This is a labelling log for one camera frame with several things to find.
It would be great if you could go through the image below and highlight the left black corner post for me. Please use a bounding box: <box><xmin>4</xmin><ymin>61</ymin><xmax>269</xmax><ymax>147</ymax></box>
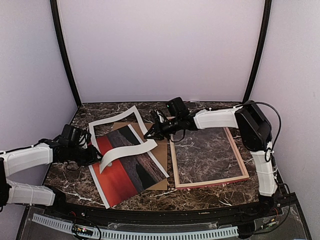
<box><xmin>49</xmin><ymin>0</ymin><xmax>82</xmax><ymax>108</ymax></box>

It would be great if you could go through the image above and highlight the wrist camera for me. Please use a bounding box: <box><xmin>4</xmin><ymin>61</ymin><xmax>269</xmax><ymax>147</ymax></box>
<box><xmin>150</xmin><ymin>109</ymin><xmax>168</xmax><ymax>124</ymax></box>
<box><xmin>77</xmin><ymin>132</ymin><xmax>92</xmax><ymax>149</ymax></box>

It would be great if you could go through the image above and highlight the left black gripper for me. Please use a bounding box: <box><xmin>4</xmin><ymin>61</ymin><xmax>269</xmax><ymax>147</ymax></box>
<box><xmin>68</xmin><ymin>144</ymin><xmax>104</xmax><ymax>167</ymax></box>

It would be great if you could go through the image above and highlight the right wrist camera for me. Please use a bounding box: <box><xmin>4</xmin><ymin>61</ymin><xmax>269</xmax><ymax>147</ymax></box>
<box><xmin>150</xmin><ymin>109</ymin><xmax>168</xmax><ymax>124</ymax></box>

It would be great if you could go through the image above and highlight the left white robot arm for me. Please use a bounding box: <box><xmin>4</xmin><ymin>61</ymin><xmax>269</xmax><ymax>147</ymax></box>
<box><xmin>0</xmin><ymin>124</ymin><xmax>103</xmax><ymax>218</ymax></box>

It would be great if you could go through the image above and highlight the brown cardboard backing board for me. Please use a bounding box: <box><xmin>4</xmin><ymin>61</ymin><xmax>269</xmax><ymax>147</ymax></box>
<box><xmin>112</xmin><ymin>122</ymin><xmax>168</xmax><ymax>191</ymax></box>

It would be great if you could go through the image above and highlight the red sunset photo print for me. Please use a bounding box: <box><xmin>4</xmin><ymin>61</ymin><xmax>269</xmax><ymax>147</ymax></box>
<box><xmin>89</xmin><ymin>124</ymin><xmax>168</xmax><ymax>209</ymax></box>

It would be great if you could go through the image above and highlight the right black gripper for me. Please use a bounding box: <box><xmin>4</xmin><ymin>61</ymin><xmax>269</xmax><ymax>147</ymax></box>
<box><xmin>144</xmin><ymin>116</ymin><xmax>182</xmax><ymax>141</ymax></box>

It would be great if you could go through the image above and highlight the small circuit board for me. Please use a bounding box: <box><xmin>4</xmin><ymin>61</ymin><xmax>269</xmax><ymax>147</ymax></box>
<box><xmin>71</xmin><ymin>224</ymin><xmax>94</xmax><ymax>236</ymax></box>

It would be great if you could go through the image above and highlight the right black corner post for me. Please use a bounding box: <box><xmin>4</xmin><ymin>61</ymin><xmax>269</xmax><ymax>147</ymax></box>
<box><xmin>242</xmin><ymin>0</ymin><xmax>272</xmax><ymax>103</ymax></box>

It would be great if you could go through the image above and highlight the white photo mat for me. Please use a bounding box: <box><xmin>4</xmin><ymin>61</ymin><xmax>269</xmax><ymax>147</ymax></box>
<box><xmin>88</xmin><ymin>105</ymin><xmax>158</xmax><ymax>173</ymax></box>

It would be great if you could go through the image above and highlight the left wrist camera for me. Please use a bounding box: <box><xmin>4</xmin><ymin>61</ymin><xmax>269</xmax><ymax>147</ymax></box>
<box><xmin>77</xmin><ymin>132</ymin><xmax>92</xmax><ymax>149</ymax></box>

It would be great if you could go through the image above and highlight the black corner post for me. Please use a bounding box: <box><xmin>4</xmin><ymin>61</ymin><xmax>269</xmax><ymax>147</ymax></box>
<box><xmin>242</xmin><ymin>0</ymin><xmax>272</xmax><ymax>103</ymax></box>
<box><xmin>49</xmin><ymin>0</ymin><xmax>82</xmax><ymax>108</ymax></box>

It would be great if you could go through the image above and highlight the grey slotted cable duct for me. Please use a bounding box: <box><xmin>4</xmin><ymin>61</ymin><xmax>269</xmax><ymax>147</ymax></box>
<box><xmin>31</xmin><ymin>212</ymin><xmax>239</xmax><ymax>240</ymax></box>

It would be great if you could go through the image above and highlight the black front rail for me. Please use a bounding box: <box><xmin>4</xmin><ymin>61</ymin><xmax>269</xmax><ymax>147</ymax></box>
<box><xmin>16</xmin><ymin>192</ymin><xmax>311</xmax><ymax>240</ymax></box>

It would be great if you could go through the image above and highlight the light wooden picture frame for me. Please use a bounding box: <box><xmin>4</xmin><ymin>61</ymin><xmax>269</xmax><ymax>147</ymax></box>
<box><xmin>166</xmin><ymin>116</ymin><xmax>250</xmax><ymax>190</ymax></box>

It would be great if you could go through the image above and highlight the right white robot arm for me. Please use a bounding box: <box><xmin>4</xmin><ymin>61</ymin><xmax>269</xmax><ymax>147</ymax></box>
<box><xmin>144</xmin><ymin>97</ymin><xmax>279</xmax><ymax>197</ymax></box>

